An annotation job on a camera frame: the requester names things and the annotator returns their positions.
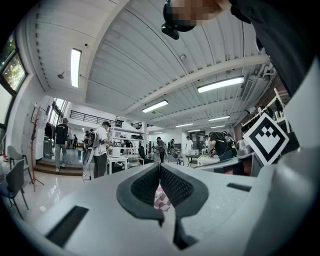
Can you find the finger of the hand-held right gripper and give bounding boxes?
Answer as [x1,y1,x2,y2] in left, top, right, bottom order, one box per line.
[196,152,261,173]

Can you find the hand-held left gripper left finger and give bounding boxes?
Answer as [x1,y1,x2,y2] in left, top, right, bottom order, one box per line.
[22,162,181,256]

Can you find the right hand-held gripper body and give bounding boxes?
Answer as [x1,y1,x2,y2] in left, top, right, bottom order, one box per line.
[242,111,300,167]

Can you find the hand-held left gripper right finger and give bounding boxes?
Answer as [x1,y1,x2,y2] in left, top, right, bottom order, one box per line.
[159,162,270,256]

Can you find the red white checkered tablecloth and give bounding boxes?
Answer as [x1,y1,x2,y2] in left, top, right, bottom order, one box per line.
[152,186,173,213]

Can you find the white table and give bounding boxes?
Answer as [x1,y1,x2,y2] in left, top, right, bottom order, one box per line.
[106,155,129,175]

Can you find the wooden steps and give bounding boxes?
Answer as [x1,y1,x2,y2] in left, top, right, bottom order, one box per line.
[33,159,85,177]

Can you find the white microwave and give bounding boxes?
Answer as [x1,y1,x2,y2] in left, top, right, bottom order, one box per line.
[107,146,122,158]

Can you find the white shelf unit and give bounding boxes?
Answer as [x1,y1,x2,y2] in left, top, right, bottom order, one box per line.
[109,119,148,166]

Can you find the dark grey chair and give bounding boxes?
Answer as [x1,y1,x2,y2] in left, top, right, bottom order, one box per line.
[0,159,30,221]

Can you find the red coat rack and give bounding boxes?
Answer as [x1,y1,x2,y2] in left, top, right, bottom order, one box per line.
[28,106,45,193]

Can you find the person's black shirt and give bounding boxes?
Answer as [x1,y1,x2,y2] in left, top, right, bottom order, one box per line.
[228,0,316,97]

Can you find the light grey chair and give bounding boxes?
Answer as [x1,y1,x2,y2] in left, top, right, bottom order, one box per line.
[6,145,29,171]

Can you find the window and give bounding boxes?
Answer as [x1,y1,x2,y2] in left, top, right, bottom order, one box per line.
[0,32,28,96]

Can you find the white wall shelf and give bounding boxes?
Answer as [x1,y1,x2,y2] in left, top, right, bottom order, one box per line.
[241,87,292,136]

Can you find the black head-worn camera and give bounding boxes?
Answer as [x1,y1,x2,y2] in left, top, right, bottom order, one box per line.
[161,0,198,41]

